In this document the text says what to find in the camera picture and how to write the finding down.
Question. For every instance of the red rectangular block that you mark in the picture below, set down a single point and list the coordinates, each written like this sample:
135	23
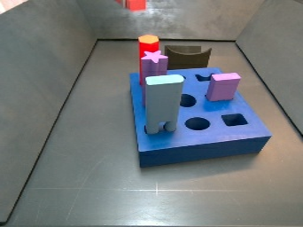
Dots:
134	5

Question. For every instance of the blue shape board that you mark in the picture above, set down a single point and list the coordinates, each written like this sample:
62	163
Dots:
214	129

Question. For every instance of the black curved fixture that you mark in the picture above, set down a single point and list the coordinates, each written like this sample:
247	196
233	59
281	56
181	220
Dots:
185	56

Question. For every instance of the light blue arch block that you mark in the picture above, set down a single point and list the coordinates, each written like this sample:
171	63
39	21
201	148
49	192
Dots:
163	97

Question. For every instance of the purple star peg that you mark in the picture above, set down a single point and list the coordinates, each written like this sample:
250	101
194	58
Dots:
154	65

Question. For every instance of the purple rectangular block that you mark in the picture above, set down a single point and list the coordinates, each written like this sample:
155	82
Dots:
222	87

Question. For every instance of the red hexagonal peg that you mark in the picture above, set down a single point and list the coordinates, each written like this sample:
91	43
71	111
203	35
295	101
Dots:
149	44

